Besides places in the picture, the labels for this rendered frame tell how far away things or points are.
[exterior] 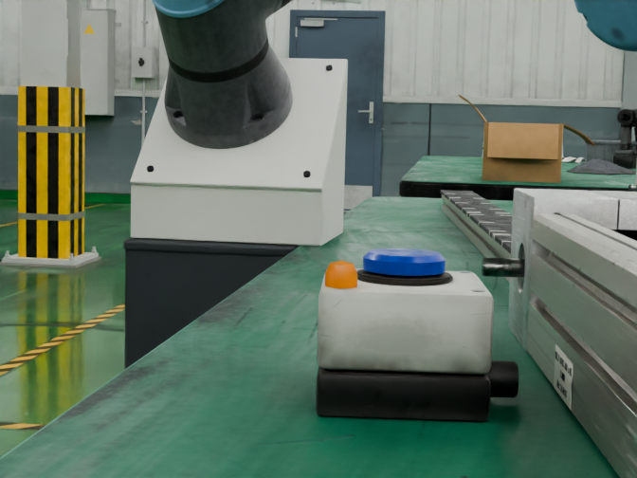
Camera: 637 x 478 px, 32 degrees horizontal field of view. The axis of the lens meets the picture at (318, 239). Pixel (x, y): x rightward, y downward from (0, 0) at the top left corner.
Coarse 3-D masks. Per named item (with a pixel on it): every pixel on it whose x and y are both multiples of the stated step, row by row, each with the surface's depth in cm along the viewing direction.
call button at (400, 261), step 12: (372, 252) 54; (384, 252) 54; (396, 252) 54; (408, 252) 54; (420, 252) 54; (432, 252) 54; (372, 264) 53; (384, 264) 53; (396, 264) 52; (408, 264) 52; (420, 264) 52; (432, 264) 53; (444, 264) 54
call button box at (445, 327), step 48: (336, 288) 51; (384, 288) 51; (432, 288) 51; (480, 288) 52; (336, 336) 51; (384, 336) 51; (432, 336) 51; (480, 336) 50; (336, 384) 51; (384, 384) 51; (432, 384) 51; (480, 384) 51
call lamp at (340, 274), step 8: (336, 264) 51; (344, 264) 51; (352, 264) 51; (328, 272) 51; (336, 272) 51; (344, 272) 51; (352, 272) 51; (328, 280) 51; (336, 280) 51; (344, 280) 51; (352, 280) 51
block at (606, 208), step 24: (528, 192) 70; (552, 192) 71; (576, 192) 72; (600, 192) 72; (624, 192) 73; (528, 216) 68; (600, 216) 66; (624, 216) 66; (528, 240) 67; (504, 264) 69; (528, 264) 67; (528, 288) 67; (528, 312) 66
